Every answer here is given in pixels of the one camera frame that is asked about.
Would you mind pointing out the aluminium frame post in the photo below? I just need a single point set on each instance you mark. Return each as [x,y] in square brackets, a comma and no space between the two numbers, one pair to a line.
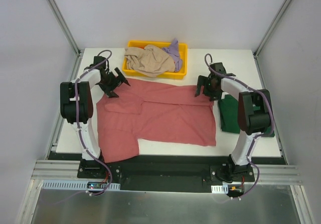
[277,18]
[63,25]

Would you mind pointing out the white cable duct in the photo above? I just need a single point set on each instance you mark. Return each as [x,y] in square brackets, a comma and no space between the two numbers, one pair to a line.
[79,185]
[219,189]

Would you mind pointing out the right aluminium frame post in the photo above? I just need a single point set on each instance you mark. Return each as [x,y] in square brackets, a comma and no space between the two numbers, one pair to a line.
[277,18]

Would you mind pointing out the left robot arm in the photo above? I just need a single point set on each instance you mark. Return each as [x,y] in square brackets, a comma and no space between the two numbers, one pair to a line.
[77,108]

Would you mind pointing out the left aluminium frame post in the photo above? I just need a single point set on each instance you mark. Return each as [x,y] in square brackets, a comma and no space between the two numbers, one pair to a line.
[63,25]

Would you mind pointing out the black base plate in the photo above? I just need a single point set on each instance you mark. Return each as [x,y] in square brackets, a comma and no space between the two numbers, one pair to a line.
[159,184]

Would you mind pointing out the left white cable duct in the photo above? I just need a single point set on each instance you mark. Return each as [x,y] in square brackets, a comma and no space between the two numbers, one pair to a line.
[79,185]

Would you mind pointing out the pink t shirt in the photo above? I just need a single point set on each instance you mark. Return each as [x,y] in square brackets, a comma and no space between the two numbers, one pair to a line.
[156,112]

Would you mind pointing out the right white cable duct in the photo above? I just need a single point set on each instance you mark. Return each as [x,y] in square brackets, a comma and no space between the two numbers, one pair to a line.
[219,189]

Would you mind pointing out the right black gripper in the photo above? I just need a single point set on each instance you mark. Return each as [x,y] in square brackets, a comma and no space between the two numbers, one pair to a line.
[203,87]

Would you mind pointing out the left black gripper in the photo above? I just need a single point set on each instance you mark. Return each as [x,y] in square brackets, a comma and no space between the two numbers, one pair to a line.
[113,84]

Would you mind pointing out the green t shirt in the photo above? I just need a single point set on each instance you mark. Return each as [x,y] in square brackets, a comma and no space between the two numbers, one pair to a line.
[229,116]

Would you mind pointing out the purple t shirt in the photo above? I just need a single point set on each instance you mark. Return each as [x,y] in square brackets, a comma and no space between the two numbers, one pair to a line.
[173,51]

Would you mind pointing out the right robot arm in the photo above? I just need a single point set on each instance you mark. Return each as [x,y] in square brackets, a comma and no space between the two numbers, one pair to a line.
[239,162]

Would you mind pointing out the beige t shirt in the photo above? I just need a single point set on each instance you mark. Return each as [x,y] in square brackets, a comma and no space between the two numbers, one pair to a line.
[151,60]

